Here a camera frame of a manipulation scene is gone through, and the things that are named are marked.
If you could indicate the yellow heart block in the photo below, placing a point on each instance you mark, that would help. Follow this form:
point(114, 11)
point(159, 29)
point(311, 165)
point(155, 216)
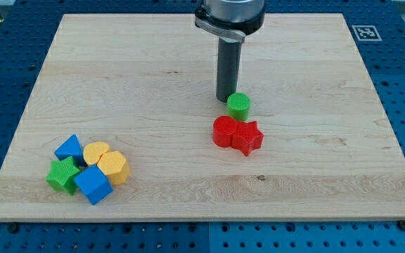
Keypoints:
point(94, 151)

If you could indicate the green cylinder block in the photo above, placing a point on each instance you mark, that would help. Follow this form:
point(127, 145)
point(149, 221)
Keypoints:
point(238, 106)

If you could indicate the white fiducial marker tag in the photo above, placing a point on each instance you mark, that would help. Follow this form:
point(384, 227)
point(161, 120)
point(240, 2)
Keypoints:
point(366, 33)

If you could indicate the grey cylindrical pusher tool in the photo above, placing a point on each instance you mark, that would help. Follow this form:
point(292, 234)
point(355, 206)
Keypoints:
point(228, 63)

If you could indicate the yellow hexagon block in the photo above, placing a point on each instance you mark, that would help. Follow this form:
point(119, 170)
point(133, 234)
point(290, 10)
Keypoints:
point(115, 166)

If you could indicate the green star block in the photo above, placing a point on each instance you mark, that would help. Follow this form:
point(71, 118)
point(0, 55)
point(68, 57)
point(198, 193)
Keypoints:
point(61, 175)

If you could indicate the light wooden board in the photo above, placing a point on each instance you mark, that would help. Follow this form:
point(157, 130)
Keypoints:
point(144, 84)

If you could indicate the blue cube block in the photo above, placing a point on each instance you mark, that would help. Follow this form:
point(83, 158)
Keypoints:
point(94, 184)

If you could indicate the red star block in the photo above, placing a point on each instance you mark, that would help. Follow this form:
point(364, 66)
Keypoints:
point(247, 137)

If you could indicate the red cylinder block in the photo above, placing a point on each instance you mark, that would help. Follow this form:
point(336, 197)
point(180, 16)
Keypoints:
point(223, 129)

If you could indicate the blue triangle block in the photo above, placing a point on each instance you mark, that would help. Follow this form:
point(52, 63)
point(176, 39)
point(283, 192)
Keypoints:
point(71, 148)

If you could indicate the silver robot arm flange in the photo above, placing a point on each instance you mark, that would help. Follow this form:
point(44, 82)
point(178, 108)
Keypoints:
point(230, 20)

